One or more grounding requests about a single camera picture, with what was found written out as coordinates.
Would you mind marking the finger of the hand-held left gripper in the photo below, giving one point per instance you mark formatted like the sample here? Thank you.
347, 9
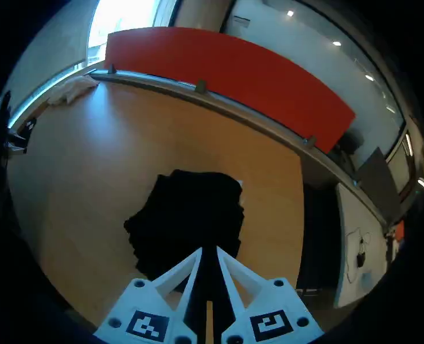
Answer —
29, 125
17, 147

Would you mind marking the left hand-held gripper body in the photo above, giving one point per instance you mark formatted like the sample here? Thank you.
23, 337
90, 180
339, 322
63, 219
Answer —
2, 122

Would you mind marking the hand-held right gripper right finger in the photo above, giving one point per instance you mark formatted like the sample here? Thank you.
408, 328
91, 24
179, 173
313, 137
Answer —
269, 297

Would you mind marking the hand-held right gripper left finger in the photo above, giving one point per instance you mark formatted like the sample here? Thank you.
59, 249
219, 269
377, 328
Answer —
145, 297

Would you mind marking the black towel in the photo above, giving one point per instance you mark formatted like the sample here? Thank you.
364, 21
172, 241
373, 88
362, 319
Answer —
190, 211

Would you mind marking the heap of white towels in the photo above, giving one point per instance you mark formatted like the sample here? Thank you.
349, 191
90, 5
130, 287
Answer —
72, 89

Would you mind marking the white desk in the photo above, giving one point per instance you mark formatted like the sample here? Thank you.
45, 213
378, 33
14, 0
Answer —
362, 251

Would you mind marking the grey desk screen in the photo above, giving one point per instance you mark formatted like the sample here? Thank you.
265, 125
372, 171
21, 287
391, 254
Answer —
378, 182

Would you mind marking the red desk screen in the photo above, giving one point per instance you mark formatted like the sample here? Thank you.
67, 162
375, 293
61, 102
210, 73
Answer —
233, 75

